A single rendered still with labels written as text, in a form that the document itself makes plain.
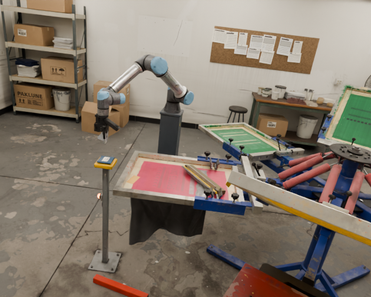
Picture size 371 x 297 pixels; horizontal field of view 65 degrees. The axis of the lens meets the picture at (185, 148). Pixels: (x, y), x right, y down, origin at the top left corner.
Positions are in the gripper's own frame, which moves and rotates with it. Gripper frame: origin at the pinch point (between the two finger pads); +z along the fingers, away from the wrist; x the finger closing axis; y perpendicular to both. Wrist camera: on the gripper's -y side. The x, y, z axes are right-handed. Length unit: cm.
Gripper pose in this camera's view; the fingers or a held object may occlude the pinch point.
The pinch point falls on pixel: (106, 142)
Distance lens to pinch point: 213.0
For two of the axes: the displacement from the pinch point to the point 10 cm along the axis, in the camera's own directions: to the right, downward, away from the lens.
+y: -9.9, -1.3, 0.2
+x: -0.7, 3.9, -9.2
